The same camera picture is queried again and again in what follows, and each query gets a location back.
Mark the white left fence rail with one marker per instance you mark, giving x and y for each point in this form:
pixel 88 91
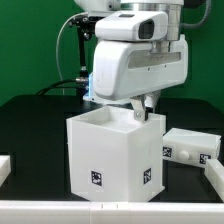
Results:
pixel 5 168

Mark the large white drawer cabinet box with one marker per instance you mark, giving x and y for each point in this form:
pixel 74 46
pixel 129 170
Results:
pixel 115 158

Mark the white right fence rail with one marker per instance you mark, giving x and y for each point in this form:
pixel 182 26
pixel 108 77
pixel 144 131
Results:
pixel 214 172

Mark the black camera stand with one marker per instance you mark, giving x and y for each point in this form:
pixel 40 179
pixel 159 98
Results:
pixel 85 26

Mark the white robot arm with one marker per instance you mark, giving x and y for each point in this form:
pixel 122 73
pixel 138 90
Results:
pixel 189 14

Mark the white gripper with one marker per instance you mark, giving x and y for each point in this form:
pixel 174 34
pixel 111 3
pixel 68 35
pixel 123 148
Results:
pixel 124 70

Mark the small white drawer with knob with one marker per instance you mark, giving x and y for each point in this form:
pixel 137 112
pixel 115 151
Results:
pixel 190 147

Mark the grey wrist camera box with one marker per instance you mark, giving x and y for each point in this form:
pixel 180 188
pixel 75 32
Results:
pixel 133 26

